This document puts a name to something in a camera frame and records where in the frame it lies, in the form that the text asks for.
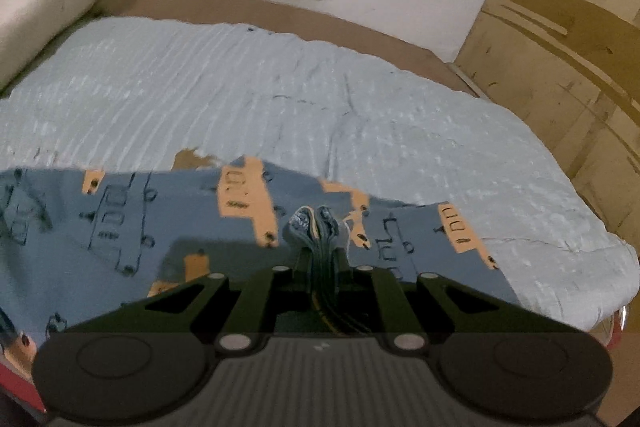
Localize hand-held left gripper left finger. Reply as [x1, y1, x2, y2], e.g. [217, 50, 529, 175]
[54, 251, 314, 354]

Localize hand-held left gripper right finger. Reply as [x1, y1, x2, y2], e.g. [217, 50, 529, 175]
[334, 251, 592, 352]

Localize blue pants with orange print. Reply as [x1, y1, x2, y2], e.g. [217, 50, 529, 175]
[0, 149, 521, 354]

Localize light blue quilted blanket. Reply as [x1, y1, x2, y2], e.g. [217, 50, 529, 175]
[0, 16, 640, 334]

